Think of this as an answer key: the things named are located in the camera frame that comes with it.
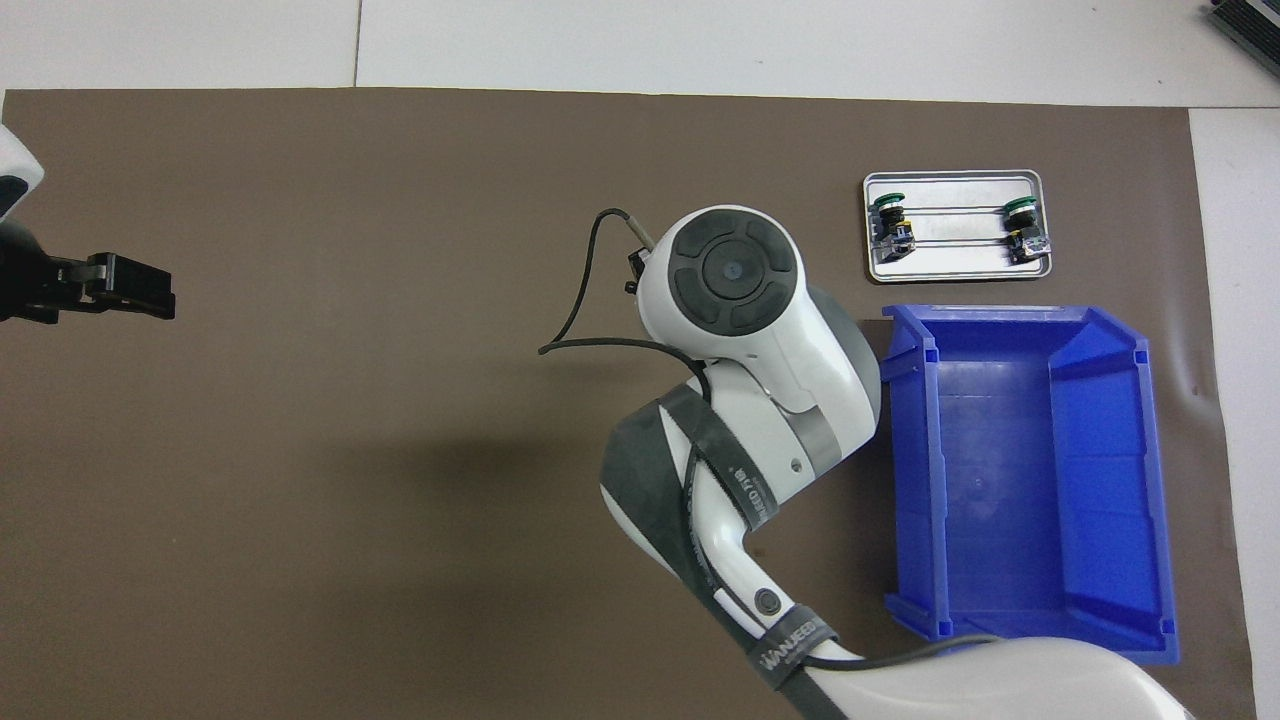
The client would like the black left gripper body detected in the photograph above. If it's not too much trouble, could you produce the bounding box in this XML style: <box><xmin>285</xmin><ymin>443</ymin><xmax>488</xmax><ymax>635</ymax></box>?
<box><xmin>0</xmin><ymin>220</ymin><xmax>106</xmax><ymax>324</ymax></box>

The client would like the brown table mat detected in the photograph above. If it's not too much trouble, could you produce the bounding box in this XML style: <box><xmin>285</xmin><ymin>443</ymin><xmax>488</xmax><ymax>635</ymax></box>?
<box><xmin>0</xmin><ymin>88</ymin><xmax>1259</xmax><ymax>720</ymax></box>

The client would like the silver metal tray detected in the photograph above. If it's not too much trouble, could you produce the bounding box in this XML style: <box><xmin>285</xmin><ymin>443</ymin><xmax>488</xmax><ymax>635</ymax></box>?
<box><xmin>862</xmin><ymin>169</ymin><xmax>1054</xmax><ymax>284</ymax></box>

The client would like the blue plastic storage bin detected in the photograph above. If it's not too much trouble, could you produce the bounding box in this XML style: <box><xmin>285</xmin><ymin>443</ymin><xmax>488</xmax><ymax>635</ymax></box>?
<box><xmin>880</xmin><ymin>303</ymin><xmax>1181</xmax><ymax>666</ymax></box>

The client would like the dark ribbed device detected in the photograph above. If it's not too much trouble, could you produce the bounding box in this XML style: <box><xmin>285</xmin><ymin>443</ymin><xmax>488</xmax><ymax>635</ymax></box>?
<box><xmin>1205</xmin><ymin>0</ymin><xmax>1280</xmax><ymax>51</ymax></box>

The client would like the green push button switch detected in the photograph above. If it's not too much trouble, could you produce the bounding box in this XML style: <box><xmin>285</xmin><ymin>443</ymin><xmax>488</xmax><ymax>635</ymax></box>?
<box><xmin>1002</xmin><ymin>197</ymin><xmax>1051</xmax><ymax>265</ymax></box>
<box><xmin>870</xmin><ymin>191</ymin><xmax>918</xmax><ymax>263</ymax></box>

